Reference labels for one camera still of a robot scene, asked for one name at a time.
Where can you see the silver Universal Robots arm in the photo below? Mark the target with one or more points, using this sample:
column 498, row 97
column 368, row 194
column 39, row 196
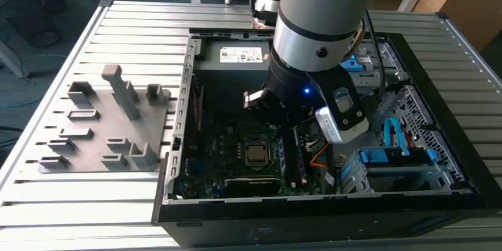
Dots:
column 322, row 13

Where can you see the grey power supply unit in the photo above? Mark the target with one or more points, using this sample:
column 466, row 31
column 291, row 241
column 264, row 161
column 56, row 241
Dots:
column 227, row 80

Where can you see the CPU socket with silver CPU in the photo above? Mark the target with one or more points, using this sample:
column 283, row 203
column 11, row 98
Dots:
column 256, row 154

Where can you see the grey metal drive cage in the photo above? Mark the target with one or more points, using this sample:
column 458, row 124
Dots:
column 403, row 171
column 368, row 79

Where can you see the green motherboard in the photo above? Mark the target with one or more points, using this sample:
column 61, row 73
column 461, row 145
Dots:
column 219, row 145

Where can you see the blue carrier with black disk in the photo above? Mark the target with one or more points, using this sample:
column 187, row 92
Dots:
column 378, row 155

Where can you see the black graphics card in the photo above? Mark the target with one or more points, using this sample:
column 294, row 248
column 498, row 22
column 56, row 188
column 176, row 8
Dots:
column 251, row 185

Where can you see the black open PC case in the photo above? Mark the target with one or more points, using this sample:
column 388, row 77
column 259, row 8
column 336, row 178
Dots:
column 314, row 227

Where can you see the grey parts rack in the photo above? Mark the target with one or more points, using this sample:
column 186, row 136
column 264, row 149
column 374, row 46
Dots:
column 105, row 133

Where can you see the wooden cabinet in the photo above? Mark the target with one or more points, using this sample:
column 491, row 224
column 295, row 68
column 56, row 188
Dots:
column 470, row 4

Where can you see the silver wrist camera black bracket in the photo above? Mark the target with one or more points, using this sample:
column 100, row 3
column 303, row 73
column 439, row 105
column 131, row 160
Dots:
column 252, row 99

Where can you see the white table frame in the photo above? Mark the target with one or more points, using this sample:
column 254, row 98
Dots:
column 15, row 63

